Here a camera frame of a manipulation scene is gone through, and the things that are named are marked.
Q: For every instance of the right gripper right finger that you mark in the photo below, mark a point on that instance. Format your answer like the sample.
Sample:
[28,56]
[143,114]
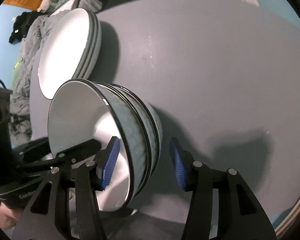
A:
[240,214]

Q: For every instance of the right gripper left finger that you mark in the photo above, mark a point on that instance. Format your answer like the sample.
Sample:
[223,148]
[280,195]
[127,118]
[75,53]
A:
[46,215]

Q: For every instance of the left hand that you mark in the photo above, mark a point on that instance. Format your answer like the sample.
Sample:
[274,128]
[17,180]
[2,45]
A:
[9,217]

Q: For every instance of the white ribbed bowl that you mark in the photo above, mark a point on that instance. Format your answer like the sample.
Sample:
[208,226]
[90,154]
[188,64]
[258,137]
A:
[150,119]
[82,110]
[134,134]

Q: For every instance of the white plate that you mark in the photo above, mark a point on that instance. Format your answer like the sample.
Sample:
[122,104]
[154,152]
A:
[63,50]
[95,53]
[91,50]

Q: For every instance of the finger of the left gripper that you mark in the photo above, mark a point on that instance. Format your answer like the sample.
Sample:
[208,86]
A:
[78,152]
[32,151]

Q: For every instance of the white plate top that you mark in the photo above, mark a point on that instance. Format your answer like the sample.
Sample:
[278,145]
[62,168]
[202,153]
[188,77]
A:
[91,50]

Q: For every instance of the grey quilted blanket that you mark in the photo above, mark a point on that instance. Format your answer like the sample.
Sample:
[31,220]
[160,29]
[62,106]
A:
[20,125]

